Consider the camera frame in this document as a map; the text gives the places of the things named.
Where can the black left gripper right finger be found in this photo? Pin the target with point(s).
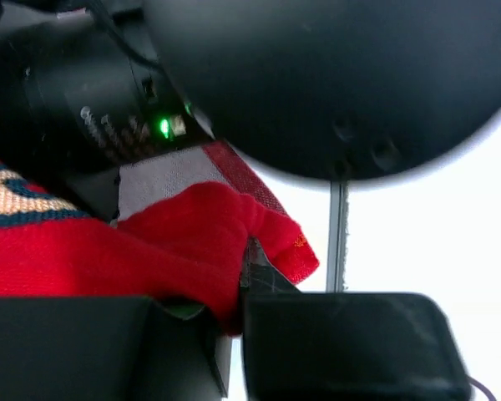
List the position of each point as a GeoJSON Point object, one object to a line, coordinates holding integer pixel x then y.
{"type": "Point", "coordinates": [343, 345]}

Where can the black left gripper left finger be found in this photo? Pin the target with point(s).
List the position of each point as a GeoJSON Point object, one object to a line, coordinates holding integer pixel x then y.
{"type": "Point", "coordinates": [108, 348]}

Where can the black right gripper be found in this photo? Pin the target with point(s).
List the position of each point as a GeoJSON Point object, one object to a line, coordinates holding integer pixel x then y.
{"type": "Point", "coordinates": [82, 94]}

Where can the red patterned pillowcase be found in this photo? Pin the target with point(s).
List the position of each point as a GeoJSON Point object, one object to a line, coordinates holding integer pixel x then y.
{"type": "Point", "coordinates": [189, 245]}

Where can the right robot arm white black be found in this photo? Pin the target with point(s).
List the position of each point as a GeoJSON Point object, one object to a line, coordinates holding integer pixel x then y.
{"type": "Point", "coordinates": [328, 90]}

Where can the aluminium table frame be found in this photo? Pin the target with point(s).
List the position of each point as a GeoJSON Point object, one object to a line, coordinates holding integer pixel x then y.
{"type": "Point", "coordinates": [337, 241]}

